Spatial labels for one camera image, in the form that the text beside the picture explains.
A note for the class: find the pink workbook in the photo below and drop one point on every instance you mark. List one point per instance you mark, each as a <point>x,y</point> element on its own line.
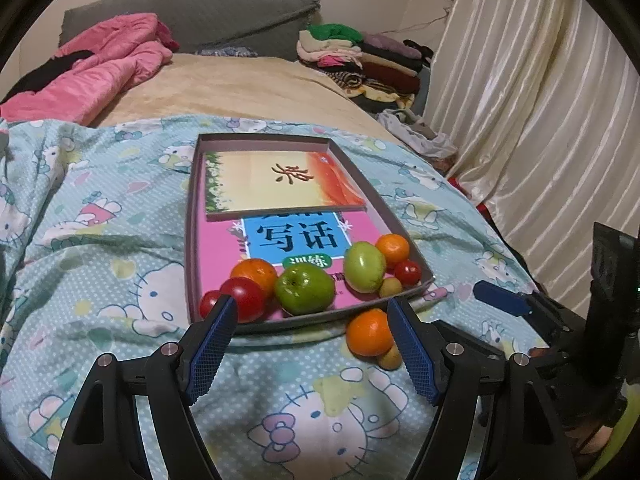
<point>220,240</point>

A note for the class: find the light green apple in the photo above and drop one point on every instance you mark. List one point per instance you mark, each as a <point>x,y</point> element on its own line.
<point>365,266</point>

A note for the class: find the red cherry tomato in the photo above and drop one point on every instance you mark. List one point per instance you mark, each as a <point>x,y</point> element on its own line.
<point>247,300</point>
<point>407,271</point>
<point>209,304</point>

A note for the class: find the cream and orange book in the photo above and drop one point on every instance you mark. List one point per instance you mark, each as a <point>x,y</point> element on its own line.
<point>250,180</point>

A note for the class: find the grey pillow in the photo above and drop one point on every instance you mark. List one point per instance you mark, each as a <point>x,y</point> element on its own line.
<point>225,20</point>

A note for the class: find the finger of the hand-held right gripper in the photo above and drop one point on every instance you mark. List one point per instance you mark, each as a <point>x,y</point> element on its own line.
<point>500,297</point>

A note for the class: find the dark green apple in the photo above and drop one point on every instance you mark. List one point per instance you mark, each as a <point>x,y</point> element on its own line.
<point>305,290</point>

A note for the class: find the beige blanket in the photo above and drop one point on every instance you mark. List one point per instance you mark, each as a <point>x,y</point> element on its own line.
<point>240,85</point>

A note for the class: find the yellow-green cloth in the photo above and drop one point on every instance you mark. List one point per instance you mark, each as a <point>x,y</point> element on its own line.
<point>622,440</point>

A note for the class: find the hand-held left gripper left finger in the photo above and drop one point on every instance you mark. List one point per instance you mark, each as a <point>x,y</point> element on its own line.
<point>210,355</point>

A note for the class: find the shallow grey cardboard box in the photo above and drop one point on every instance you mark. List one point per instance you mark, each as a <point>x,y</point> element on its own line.
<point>194,235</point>

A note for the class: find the stack of folded clothes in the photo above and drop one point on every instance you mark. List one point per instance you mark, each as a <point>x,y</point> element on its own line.
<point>390,67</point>

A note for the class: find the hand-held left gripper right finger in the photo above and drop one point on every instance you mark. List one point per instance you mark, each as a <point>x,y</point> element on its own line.
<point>415,355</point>

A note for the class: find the red cloth item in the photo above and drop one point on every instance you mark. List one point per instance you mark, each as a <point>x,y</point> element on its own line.
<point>457,181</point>

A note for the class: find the orange tangerine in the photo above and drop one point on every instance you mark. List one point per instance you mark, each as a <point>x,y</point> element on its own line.
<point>393,249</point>
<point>370,332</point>
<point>254,272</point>

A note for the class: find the dark patterned cloth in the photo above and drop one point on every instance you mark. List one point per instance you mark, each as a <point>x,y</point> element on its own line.
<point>225,51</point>

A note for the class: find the cartoon print blue blanket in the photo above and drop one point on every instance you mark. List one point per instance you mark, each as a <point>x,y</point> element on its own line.
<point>100,200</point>

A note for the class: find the cream satin curtain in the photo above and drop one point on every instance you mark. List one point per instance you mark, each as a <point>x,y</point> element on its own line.
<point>540,110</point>

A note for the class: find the black garment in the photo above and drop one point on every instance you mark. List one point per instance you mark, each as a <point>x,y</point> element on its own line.
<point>50,72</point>

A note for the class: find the small yellow-green fruit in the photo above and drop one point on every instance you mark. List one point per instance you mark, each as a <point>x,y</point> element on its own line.
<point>390,287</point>

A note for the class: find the white crumpled garment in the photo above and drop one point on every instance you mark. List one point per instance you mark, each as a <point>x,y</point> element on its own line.
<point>415,132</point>

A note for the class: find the pink jacket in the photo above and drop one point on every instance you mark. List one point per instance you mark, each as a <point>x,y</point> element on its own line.
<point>110,55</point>

